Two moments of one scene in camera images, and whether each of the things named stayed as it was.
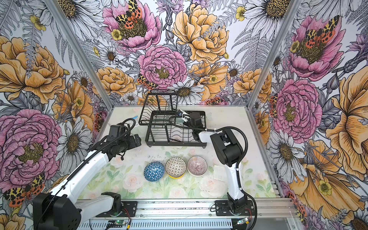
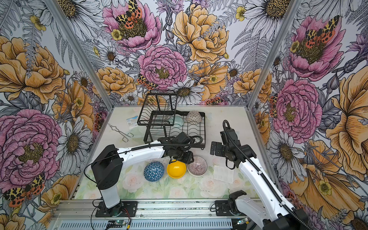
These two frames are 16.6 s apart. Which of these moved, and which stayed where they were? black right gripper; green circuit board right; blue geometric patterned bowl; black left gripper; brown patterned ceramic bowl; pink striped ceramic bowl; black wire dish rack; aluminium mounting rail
Moved: brown patterned ceramic bowl; black right gripper; black left gripper
Stayed: blue geometric patterned bowl; black wire dish rack; green circuit board right; aluminium mounting rail; pink striped ceramic bowl
